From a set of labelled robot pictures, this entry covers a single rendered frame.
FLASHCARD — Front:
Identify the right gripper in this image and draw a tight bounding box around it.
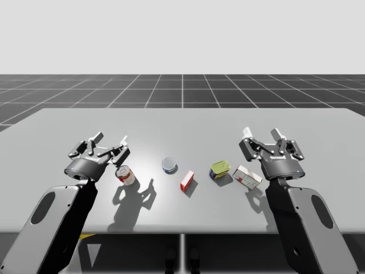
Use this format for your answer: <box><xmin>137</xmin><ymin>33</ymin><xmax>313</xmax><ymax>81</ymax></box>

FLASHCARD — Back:
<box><xmin>238</xmin><ymin>127</ymin><xmax>305</xmax><ymax>181</ymax></box>

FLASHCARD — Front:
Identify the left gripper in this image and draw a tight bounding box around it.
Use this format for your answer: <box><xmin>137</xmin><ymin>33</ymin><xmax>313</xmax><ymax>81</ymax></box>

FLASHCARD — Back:
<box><xmin>63</xmin><ymin>131</ymin><xmax>131</xmax><ymax>182</ymax></box>

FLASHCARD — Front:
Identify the red and white can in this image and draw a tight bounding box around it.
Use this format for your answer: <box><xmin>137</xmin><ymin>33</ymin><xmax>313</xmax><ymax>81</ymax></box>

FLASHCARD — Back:
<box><xmin>115</xmin><ymin>165</ymin><xmax>137</xmax><ymax>187</ymax></box>

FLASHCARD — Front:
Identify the green and blue rectangular can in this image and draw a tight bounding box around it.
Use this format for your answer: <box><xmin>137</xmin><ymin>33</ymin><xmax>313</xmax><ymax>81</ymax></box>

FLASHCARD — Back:
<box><xmin>209</xmin><ymin>160</ymin><xmax>232</xmax><ymax>180</ymax></box>

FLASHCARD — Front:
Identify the blue flat can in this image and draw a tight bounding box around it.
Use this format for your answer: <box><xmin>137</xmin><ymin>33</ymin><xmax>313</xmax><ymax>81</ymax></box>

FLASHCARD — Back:
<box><xmin>161</xmin><ymin>156</ymin><xmax>177</xmax><ymax>174</ymax></box>

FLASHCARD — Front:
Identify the red and white carton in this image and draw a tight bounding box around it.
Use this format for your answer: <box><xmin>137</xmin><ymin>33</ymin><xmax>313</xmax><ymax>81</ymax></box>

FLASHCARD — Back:
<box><xmin>232</xmin><ymin>164</ymin><xmax>263</xmax><ymax>190</ymax></box>

